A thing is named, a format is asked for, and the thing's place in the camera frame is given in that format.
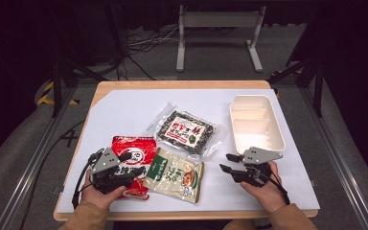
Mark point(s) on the red seasoning packet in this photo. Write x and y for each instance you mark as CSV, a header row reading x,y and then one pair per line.
x,y
123,144

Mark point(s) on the person's left hand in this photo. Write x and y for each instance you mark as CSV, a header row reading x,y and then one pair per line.
x,y
100,198

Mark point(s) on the beige and green seasoning packet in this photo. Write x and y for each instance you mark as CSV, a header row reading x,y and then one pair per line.
x,y
172,179

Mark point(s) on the yellow and black floor tape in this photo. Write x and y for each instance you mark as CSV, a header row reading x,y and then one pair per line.
x,y
46,92

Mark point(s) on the black metal stand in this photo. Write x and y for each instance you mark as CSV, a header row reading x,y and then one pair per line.
x,y
57,86
317,86

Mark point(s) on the white table sheet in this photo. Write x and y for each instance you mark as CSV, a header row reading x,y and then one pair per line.
x,y
134,108

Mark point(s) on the white divided plastic box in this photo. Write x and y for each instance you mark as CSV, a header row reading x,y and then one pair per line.
x,y
256,127

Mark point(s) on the white metal stand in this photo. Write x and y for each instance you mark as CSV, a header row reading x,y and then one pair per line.
x,y
218,19

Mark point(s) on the clear dried seaweed packet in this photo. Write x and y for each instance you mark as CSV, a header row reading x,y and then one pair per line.
x,y
185,131

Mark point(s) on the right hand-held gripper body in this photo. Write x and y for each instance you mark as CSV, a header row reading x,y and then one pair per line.
x,y
258,156

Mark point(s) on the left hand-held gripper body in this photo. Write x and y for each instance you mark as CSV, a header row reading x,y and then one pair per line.
x,y
106,163

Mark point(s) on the person's right hand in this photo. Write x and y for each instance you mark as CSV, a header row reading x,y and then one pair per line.
x,y
266,195

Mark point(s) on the aluminium floor rail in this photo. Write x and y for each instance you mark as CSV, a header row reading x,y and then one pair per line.
x,y
338,159
28,172

